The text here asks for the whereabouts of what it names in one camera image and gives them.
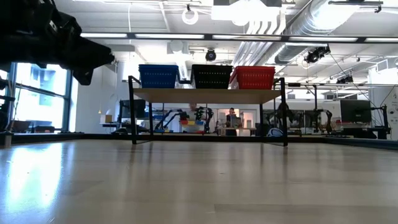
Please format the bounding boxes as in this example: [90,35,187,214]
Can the black ceiling dome camera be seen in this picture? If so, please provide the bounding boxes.
[205,48,218,62]

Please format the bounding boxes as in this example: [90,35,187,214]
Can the red slotted plastic basket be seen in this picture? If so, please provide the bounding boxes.
[229,69,275,90]
[233,65,276,71]

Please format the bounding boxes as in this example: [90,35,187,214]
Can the silver ceiling air duct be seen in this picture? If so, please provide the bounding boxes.
[273,0,361,65]

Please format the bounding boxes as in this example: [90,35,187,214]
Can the black ceiling track fixture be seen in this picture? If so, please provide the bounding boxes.
[328,0,384,13]

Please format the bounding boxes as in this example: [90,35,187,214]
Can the blue window frame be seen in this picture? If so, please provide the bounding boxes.
[0,62,74,133]

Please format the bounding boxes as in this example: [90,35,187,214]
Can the black table edge rail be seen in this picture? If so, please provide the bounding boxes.
[12,133,398,151]

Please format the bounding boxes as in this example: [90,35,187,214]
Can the large dark computer monitor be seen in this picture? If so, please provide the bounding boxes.
[340,99,373,124]

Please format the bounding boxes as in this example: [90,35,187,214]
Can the small dark computer monitor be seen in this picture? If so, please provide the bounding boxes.
[119,99,146,119]

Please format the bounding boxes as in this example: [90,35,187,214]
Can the wooden shelf black metal frame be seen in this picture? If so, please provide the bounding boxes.
[127,75,289,147]

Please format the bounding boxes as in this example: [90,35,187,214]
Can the colourful stacked bins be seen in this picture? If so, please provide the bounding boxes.
[180,119,206,127]

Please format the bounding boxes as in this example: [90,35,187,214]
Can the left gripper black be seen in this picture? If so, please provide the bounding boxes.
[46,14,115,86]

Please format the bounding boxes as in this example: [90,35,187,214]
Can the long ceiling light strip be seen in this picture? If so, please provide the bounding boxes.
[79,32,398,44]

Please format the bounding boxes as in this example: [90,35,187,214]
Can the black ceiling mounted camera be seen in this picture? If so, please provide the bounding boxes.
[304,45,331,64]
[335,74,354,84]

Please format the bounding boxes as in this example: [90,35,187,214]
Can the person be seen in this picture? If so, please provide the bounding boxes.
[225,107,239,136]
[187,103,200,121]

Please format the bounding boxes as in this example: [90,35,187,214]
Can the black slotted plastic basket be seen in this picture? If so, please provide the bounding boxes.
[190,64,234,70]
[192,68,233,90]

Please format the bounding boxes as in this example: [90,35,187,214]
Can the white hanging ring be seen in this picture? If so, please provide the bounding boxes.
[181,7,200,26]

